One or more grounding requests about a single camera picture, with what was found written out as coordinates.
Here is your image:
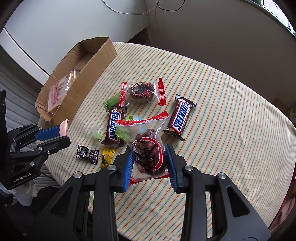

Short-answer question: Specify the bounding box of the pink candy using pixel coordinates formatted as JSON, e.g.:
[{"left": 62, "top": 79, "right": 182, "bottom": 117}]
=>
[{"left": 59, "top": 119, "right": 69, "bottom": 137}]

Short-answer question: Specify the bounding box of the packaged sliced bread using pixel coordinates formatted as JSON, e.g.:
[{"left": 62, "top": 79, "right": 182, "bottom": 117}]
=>
[{"left": 47, "top": 69, "right": 80, "bottom": 114}]

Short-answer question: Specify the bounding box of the open cardboard box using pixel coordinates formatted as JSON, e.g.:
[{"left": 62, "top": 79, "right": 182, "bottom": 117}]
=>
[{"left": 36, "top": 37, "right": 116, "bottom": 125}]

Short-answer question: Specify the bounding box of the black cable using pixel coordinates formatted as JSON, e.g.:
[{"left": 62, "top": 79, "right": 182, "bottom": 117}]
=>
[{"left": 155, "top": 0, "right": 186, "bottom": 12}]

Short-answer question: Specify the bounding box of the Snickers bar near box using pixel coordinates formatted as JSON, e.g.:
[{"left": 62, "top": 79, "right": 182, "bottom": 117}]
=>
[{"left": 101, "top": 106, "right": 127, "bottom": 148}]

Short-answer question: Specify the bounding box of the white cabinet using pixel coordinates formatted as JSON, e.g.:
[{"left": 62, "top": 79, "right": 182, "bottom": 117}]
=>
[{"left": 1, "top": 1, "right": 149, "bottom": 84}]

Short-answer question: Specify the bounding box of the white cable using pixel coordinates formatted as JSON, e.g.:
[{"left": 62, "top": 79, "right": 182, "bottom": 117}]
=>
[{"left": 101, "top": 0, "right": 158, "bottom": 16}]

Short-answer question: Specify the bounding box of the red dates snack bag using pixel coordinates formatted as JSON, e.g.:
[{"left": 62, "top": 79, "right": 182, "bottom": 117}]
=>
[{"left": 118, "top": 78, "right": 167, "bottom": 106}]

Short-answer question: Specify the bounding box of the light green round candy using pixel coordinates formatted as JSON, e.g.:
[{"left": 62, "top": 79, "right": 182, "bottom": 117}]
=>
[{"left": 124, "top": 115, "right": 142, "bottom": 121}]

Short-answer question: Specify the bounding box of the Snickers bar far right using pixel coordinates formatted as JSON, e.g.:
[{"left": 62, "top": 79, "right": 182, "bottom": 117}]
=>
[{"left": 163, "top": 94, "right": 196, "bottom": 142}]

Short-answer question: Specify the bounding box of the clear wrapped green candy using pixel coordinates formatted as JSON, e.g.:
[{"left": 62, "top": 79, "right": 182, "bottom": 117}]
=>
[{"left": 91, "top": 126, "right": 102, "bottom": 143}]

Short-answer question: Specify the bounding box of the white gloved left hand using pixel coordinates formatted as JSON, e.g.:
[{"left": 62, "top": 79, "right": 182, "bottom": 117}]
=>
[{"left": 1, "top": 180, "right": 37, "bottom": 206}]

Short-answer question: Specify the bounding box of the black patterned candy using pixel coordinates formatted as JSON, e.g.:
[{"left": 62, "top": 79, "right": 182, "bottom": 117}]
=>
[{"left": 76, "top": 145, "right": 99, "bottom": 165}]

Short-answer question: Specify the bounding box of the yellow wrapped candy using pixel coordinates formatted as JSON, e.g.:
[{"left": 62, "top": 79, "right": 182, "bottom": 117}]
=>
[{"left": 100, "top": 147, "right": 115, "bottom": 169}]

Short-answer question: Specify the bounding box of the red-trimmed dates snack bag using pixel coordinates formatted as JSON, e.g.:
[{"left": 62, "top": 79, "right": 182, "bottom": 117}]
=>
[{"left": 115, "top": 111, "right": 170, "bottom": 185}]

